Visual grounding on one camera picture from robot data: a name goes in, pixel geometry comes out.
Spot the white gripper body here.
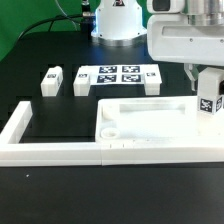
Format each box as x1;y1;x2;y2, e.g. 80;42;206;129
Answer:
147;14;224;66

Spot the white desk tabletop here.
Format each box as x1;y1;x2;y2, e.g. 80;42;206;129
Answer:
95;96;224;142

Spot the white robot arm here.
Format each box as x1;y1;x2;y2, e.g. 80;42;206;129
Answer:
92;0;224;95

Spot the white marker sheet with tags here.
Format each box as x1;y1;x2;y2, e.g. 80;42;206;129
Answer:
87;64;160;85

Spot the black cable connector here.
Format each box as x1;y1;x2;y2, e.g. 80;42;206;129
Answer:
80;0;95;33

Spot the black cable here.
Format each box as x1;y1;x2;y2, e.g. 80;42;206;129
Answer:
18;13;84;41

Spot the white U-shaped obstacle frame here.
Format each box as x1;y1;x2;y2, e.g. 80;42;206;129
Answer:
0;101;224;166

